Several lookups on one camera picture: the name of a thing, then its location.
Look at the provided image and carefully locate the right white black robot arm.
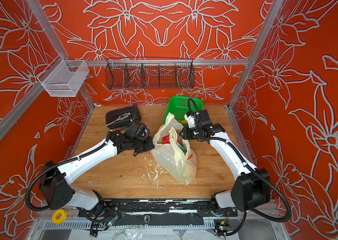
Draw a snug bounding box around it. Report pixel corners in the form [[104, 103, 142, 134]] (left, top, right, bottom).
[[180, 98, 292, 223]]

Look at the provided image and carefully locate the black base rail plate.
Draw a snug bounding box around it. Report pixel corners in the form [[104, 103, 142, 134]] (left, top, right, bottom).
[[78, 199, 238, 228]]

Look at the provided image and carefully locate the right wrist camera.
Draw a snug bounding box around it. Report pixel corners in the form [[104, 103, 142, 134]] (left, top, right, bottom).
[[184, 110, 212, 129]]

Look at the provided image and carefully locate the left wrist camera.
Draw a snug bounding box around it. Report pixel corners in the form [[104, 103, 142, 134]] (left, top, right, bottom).
[[124, 120, 150, 140]]

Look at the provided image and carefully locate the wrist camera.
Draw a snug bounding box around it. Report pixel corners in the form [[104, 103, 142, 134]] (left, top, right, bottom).
[[184, 110, 212, 129], [124, 120, 150, 140]]

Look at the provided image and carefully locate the black tool case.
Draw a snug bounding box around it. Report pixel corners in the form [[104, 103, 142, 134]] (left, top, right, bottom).
[[103, 104, 142, 130]]

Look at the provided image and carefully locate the translucent plastic bag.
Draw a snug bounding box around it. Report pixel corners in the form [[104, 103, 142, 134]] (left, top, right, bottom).
[[151, 113, 197, 186]]

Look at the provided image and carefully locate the white wire mesh basket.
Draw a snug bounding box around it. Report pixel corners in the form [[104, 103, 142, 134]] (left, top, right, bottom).
[[37, 56, 90, 97]]

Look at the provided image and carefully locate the black wire wall basket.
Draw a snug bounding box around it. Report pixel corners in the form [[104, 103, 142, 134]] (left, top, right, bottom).
[[105, 58, 195, 90]]

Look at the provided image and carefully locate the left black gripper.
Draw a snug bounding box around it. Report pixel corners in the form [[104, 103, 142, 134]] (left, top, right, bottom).
[[132, 135, 157, 152]]

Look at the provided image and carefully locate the pink dragon fruit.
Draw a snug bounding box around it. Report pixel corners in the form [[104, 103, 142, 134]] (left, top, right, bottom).
[[161, 135, 170, 145]]

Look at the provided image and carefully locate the yellow tape roll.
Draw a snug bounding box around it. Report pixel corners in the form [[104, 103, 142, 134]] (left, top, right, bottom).
[[52, 210, 68, 225]]

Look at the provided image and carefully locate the small circuit board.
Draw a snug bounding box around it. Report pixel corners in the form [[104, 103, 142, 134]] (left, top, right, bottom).
[[215, 221, 230, 237]]

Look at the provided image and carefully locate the green plastic basket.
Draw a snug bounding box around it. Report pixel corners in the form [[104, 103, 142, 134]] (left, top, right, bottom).
[[163, 96, 189, 126]]

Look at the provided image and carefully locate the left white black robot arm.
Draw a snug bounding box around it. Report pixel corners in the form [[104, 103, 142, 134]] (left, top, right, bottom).
[[24, 104, 155, 212]]

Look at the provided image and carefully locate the silver ratchet screwdriver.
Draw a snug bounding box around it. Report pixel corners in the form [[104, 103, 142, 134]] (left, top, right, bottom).
[[103, 113, 131, 129]]

